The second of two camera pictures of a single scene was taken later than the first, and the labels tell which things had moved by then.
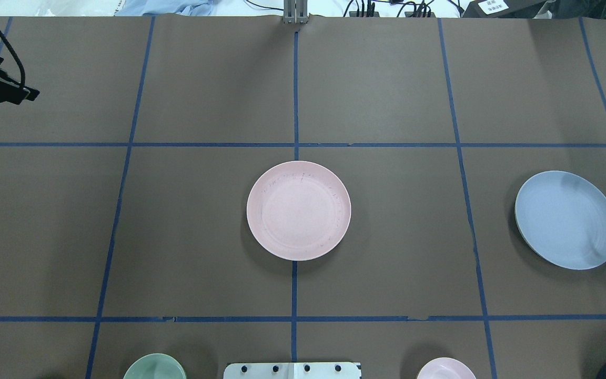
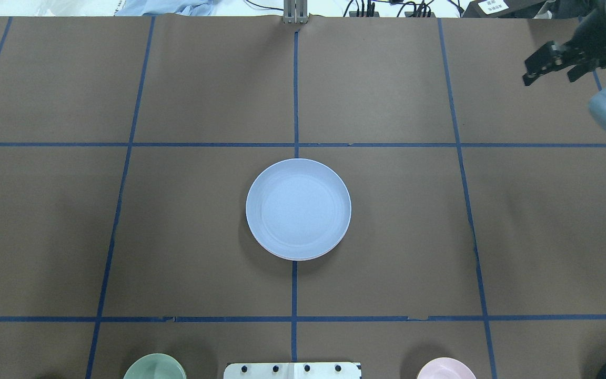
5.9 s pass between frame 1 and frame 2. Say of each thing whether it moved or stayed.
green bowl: stayed
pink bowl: stayed
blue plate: moved
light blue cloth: stayed
